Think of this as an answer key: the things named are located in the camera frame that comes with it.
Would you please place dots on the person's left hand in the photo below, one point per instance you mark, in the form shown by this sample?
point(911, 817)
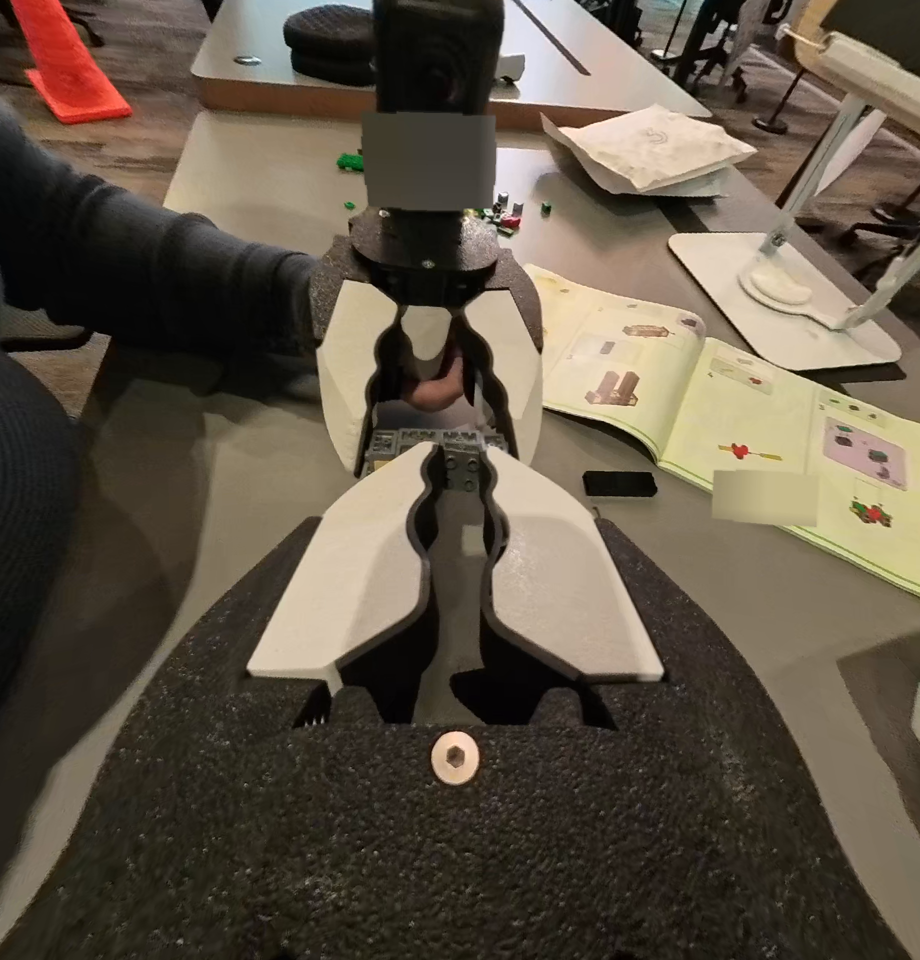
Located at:
point(430, 391)

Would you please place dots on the white stand with base plate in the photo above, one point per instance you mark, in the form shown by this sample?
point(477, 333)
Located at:
point(782, 315)

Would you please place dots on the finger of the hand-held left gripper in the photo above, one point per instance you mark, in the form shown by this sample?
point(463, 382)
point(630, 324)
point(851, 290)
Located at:
point(340, 360)
point(520, 375)

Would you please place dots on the person's torso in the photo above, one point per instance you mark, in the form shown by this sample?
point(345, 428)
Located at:
point(17, 525)

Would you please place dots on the person's left forearm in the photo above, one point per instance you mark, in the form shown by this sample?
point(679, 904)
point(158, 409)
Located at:
point(130, 262)

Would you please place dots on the green plate brick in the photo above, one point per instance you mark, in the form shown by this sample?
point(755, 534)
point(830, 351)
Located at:
point(350, 161)

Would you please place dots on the pile of small loose bricks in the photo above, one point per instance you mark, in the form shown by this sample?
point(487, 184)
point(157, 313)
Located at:
point(501, 214)

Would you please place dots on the grey table with wooden edge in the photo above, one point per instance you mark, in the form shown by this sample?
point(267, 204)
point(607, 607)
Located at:
point(580, 90)

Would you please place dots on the pale green instruction booklet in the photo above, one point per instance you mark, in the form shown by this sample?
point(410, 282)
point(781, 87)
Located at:
point(655, 390)

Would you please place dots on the grey desk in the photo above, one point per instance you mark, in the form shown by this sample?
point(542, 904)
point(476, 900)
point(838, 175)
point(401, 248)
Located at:
point(730, 637)

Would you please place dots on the small white box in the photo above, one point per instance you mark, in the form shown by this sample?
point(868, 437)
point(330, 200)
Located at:
point(510, 69)

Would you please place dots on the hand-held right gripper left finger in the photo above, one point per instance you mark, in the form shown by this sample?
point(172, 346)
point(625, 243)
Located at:
point(340, 585)

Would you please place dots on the black office chair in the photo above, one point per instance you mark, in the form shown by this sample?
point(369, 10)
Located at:
point(700, 45)

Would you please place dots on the orange floor marker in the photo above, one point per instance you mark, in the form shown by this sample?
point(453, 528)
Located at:
point(70, 67)

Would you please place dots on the grey and tan brick assembly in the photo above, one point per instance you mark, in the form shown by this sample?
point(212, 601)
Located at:
point(460, 469)

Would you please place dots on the black round pad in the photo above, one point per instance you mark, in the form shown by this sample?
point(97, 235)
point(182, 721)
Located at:
point(329, 64)
point(325, 26)

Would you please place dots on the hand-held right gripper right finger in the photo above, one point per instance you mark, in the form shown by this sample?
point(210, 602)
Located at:
point(572, 585)

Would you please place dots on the black plate brick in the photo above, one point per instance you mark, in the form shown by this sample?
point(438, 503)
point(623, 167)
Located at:
point(620, 484)

